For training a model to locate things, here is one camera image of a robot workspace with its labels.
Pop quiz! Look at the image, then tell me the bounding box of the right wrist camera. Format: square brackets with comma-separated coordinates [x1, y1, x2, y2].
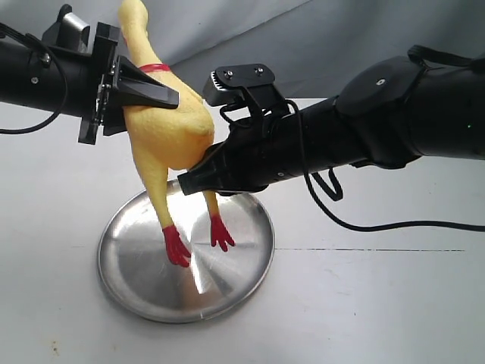
[202, 64, 285, 112]

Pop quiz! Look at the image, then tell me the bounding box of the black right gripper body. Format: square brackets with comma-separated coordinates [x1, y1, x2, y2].
[208, 113, 303, 195]

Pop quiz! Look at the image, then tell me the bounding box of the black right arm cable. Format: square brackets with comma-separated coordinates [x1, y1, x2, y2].
[219, 102, 485, 231]

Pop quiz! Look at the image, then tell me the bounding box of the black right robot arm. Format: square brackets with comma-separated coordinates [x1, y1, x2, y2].
[178, 45, 484, 195]

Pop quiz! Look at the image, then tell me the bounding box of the grey backdrop cloth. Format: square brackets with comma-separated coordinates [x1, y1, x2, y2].
[0, 0, 485, 103]

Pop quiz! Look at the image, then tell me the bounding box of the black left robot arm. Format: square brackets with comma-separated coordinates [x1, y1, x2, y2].
[1, 23, 180, 145]

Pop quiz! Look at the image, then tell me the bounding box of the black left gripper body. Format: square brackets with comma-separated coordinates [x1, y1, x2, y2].
[78, 23, 120, 145]

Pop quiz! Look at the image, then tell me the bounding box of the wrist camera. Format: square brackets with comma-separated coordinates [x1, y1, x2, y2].
[41, 4, 90, 57]
[202, 64, 285, 112]

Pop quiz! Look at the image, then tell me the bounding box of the round stainless steel plate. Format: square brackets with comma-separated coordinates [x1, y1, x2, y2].
[97, 180, 275, 325]

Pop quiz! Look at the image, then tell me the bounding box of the yellow rubber chicken toy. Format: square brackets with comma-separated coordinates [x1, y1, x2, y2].
[117, 1, 214, 268]

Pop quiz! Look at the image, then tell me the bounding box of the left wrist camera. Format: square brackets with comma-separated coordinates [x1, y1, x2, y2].
[41, 4, 90, 57]

